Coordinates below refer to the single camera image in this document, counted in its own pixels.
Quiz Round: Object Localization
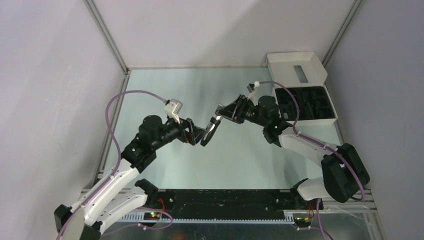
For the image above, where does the white storage box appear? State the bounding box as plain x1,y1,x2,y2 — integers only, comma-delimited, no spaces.
266,51,338,127

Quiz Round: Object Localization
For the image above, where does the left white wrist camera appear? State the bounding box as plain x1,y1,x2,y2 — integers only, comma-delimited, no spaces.
164,98,183,124

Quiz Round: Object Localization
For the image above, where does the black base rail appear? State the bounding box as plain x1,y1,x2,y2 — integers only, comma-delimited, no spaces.
139,188,324,221

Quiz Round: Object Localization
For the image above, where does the silver black hair clipper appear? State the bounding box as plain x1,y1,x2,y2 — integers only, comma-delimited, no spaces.
200,115,222,147

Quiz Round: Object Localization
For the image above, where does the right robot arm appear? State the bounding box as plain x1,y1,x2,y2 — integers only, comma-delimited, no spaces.
215,94,370,203

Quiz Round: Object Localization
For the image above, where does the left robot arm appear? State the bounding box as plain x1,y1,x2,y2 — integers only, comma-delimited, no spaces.
54,115,216,240

